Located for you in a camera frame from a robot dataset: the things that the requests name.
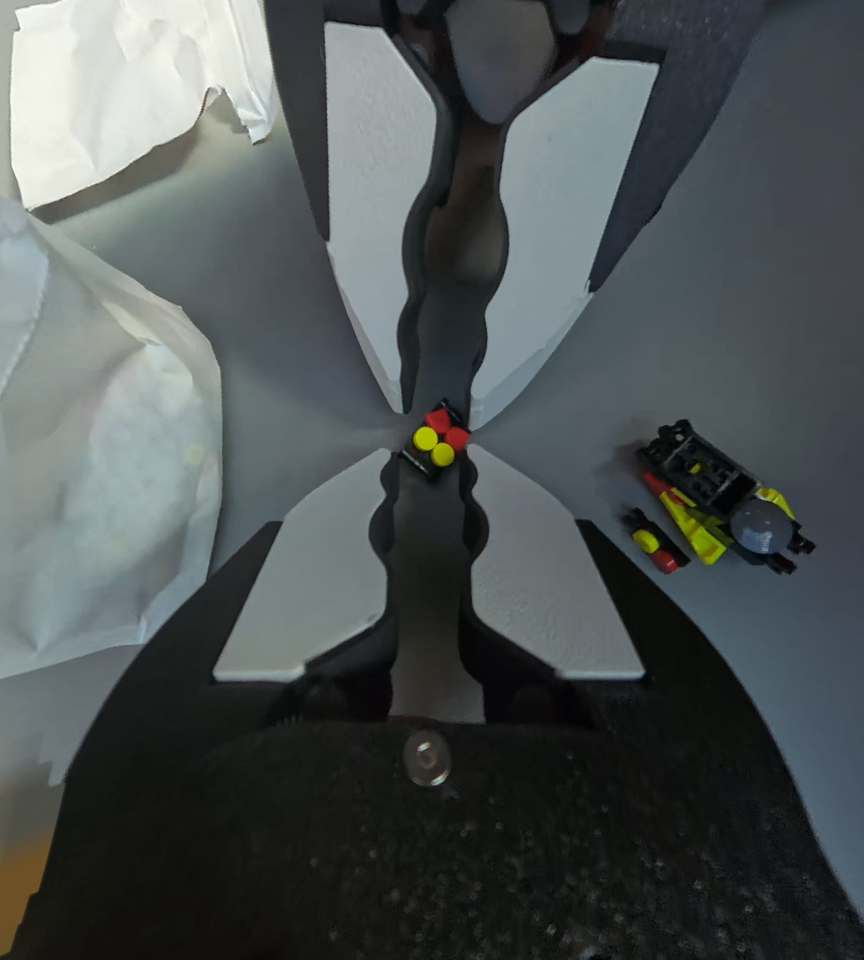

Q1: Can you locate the black red yellow brick plate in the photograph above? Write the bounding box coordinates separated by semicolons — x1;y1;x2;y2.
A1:
402;402;473;484

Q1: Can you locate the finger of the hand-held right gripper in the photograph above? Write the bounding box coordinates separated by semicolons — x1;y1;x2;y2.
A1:
467;56;665;429
323;20;451;414

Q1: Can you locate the torn printed white paper bag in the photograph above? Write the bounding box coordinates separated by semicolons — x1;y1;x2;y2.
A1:
0;168;226;694

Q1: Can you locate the large plain white paper bag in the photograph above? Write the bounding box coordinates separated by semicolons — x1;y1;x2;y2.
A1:
9;0;278;211

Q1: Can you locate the black red yellow lego build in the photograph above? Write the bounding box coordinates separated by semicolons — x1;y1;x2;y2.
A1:
636;419;818;577

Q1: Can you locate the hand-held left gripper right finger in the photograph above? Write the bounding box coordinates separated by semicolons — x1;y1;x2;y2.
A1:
465;444;650;685

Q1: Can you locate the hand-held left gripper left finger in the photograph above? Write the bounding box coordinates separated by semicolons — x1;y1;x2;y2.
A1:
212;447;400;685

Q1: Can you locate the long black studded lego strip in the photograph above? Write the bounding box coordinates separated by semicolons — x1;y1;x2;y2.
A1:
621;507;688;577

